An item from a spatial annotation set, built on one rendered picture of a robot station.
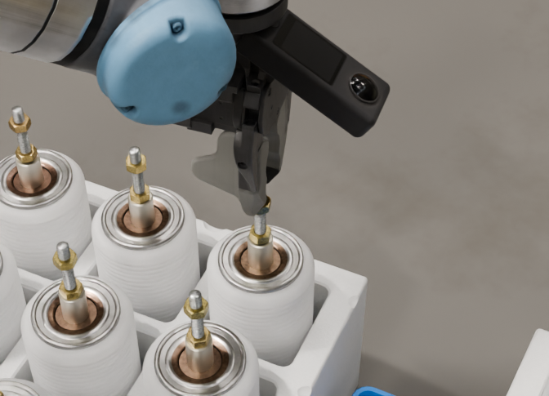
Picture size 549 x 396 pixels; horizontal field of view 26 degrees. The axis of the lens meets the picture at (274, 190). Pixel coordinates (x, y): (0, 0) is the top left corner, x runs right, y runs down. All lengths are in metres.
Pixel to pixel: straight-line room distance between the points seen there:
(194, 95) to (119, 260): 0.45
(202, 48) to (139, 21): 0.04
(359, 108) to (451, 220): 0.59
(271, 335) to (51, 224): 0.23
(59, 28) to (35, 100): 0.99
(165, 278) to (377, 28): 0.70
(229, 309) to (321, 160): 0.48
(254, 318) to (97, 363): 0.14
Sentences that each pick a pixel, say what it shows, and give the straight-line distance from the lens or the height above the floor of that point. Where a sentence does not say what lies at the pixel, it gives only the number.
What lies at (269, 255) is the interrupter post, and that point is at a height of 0.27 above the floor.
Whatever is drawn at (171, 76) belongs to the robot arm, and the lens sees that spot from 0.62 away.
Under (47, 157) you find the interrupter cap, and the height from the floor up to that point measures 0.25.
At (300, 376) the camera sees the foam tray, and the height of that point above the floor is 0.18.
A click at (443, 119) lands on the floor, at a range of 1.55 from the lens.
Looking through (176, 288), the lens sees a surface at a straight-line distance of 1.10.
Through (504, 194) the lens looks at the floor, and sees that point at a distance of 1.47.
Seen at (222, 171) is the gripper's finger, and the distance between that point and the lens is 0.94.
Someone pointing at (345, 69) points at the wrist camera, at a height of 0.49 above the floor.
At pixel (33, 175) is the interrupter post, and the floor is 0.27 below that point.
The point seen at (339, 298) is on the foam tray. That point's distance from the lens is 1.11.
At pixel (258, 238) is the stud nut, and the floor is 0.29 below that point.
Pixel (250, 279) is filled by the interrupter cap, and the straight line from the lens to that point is 1.03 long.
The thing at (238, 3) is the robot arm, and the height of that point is 0.56.
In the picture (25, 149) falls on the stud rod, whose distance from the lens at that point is 1.10.
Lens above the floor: 1.06
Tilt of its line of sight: 47 degrees down
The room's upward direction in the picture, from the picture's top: straight up
